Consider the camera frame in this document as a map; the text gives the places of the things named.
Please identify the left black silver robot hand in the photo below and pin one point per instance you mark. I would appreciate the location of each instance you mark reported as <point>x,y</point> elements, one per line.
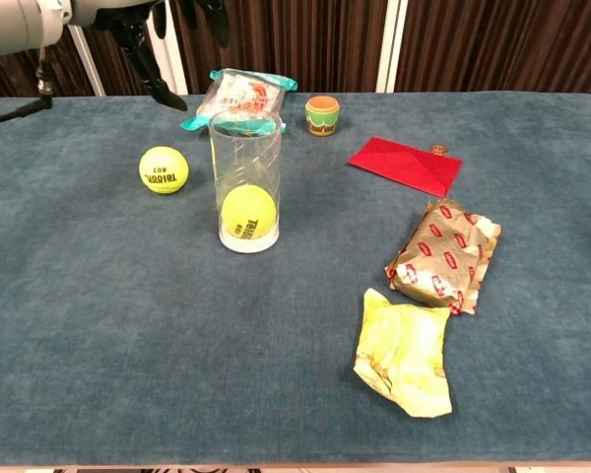
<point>143,59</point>

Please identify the yellow tennis ball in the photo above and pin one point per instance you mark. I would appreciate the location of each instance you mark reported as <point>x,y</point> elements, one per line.
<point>164,169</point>
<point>248,212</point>

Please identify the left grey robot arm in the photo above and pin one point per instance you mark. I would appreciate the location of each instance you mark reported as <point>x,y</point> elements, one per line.
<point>15,24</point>

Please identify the teal clear snack package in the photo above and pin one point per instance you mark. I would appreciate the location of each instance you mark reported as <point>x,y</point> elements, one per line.
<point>236,91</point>

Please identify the clear plastic ball tube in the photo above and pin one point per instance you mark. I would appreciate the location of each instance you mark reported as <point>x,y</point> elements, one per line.
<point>244,148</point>

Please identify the small orange green cup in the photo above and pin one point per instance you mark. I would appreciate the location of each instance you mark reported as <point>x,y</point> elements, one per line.
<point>322,115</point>

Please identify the blue table cloth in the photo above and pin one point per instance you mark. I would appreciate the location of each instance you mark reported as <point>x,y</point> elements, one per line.
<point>128,320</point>

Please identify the red paper envelope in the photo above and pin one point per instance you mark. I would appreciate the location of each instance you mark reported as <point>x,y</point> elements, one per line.
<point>409,165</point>

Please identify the dark brown curtain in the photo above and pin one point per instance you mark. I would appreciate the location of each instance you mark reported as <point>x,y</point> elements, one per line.
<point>497,44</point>

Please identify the yellow snack packet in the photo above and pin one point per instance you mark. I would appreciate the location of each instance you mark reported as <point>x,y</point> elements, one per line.
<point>404,355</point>

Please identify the wide white frame post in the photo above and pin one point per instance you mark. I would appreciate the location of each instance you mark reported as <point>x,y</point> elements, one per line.
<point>175,64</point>
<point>391,44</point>

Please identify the thin grey frame post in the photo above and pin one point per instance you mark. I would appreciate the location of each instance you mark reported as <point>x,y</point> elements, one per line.
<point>88,64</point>

